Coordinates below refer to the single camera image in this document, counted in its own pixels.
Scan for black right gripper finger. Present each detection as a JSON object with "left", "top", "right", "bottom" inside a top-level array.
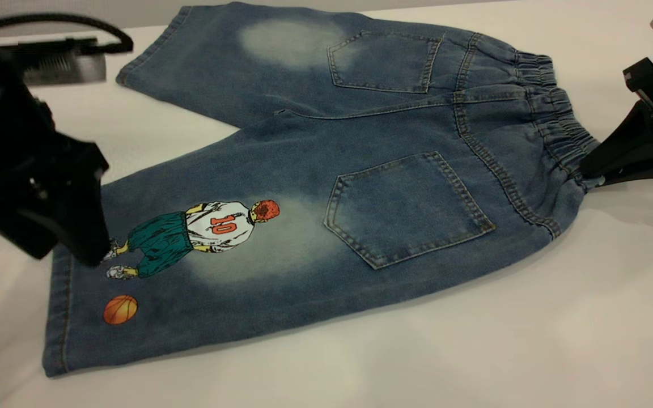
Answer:
[
  {"left": 579, "top": 101, "right": 653, "bottom": 172},
  {"left": 590, "top": 168, "right": 653, "bottom": 188}
]

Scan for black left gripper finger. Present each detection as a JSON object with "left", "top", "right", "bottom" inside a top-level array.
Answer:
[
  {"left": 37, "top": 133, "right": 111, "bottom": 267},
  {"left": 0, "top": 192, "right": 64, "bottom": 260}
]

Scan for blue denim shorts with print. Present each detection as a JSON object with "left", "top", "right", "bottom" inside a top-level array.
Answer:
[{"left": 42, "top": 2, "right": 602, "bottom": 378}]

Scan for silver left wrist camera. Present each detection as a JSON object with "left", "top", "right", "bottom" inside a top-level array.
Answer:
[{"left": 0, "top": 37, "right": 107, "bottom": 86}]

